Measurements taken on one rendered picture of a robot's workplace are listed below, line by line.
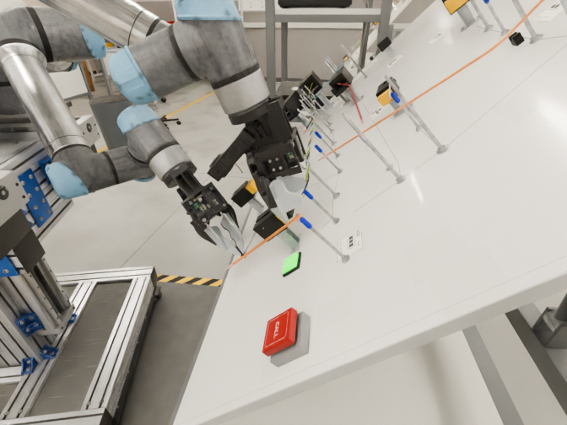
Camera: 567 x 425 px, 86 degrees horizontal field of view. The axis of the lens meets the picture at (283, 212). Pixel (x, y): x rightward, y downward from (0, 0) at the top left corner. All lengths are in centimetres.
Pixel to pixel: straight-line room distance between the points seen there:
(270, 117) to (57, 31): 63
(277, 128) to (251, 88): 7
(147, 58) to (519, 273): 48
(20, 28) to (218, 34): 59
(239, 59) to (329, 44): 760
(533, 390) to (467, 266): 165
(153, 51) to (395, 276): 41
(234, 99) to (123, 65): 15
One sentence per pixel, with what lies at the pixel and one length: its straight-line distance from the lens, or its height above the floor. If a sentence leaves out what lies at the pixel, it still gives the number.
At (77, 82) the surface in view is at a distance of 593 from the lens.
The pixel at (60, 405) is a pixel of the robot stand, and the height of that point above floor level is 21.
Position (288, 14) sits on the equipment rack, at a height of 144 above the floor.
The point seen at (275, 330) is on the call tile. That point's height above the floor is 109.
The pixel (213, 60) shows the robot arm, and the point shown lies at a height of 139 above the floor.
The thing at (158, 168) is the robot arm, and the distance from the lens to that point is 64.
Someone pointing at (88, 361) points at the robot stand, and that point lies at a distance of 166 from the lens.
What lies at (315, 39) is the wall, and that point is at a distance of 807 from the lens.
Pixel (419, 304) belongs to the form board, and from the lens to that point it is 35.
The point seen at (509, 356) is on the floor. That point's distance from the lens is 204.
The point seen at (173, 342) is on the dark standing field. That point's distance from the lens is 182.
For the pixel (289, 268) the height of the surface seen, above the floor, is 106.
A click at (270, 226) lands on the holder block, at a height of 111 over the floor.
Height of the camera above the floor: 144
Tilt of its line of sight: 33 degrees down
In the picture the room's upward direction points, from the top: straight up
